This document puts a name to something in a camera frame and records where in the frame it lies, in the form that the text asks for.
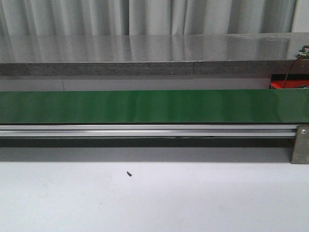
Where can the red plastic bin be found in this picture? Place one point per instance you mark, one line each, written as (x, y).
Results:
(293, 81)

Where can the white pleated curtain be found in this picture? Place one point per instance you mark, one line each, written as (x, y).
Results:
(144, 17)

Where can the steel conveyor support bracket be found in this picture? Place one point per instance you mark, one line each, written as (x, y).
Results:
(301, 148)

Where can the small green circuit board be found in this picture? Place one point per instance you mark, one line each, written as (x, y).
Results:
(304, 52)

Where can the green conveyor belt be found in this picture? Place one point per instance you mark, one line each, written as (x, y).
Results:
(156, 106)

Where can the grey stone counter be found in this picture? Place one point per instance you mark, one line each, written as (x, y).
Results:
(144, 62)

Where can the aluminium conveyor frame rail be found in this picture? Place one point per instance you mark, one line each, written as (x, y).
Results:
(150, 130)

